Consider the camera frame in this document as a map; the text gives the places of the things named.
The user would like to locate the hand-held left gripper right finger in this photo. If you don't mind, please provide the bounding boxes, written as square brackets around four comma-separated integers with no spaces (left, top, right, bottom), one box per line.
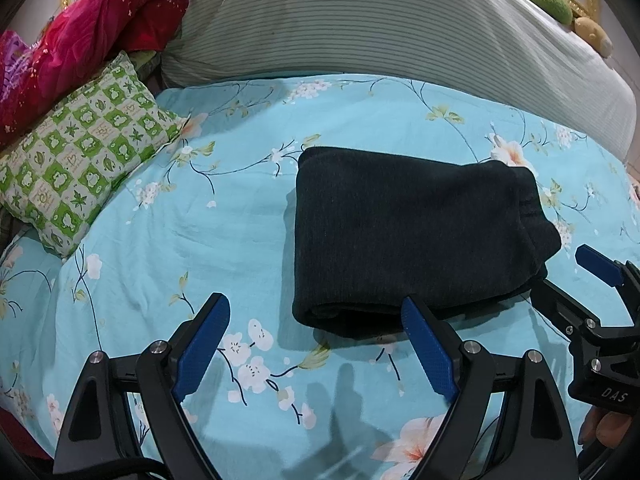
[401,296,581,480]

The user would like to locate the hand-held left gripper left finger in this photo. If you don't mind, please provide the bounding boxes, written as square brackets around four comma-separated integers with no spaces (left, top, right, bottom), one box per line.
[52,292,231,480]

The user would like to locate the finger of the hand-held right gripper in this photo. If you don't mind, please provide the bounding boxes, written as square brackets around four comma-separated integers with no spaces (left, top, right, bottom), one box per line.
[575,244,640,293]
[530,277,601,341]

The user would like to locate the black pants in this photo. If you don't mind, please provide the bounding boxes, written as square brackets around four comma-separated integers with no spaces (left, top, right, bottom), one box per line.
[291,146,563,341]

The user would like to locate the person's right hand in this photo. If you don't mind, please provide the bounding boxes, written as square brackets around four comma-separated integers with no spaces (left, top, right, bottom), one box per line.
[580,404,632,450]

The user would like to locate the blue floral bed sheet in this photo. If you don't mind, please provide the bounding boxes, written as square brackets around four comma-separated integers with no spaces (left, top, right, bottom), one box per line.
[0,74,640,480]

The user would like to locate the green checked pillow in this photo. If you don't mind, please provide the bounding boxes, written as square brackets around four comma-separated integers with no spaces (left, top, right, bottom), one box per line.
[0,50,191,261]

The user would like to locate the yellow plush toy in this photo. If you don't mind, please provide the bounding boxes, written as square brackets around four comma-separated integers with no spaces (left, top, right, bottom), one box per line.
[572,16,616,57]

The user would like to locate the red quilt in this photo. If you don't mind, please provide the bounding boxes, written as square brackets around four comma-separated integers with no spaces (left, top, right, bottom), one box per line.
[0,0,193,148]

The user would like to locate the grey striped bolster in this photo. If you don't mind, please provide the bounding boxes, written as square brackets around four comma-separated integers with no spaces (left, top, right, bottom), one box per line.
[160,0,640,166]

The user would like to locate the black cable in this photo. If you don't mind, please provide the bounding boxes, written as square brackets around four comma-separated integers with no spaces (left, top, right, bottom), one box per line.
[50,455,168,480]

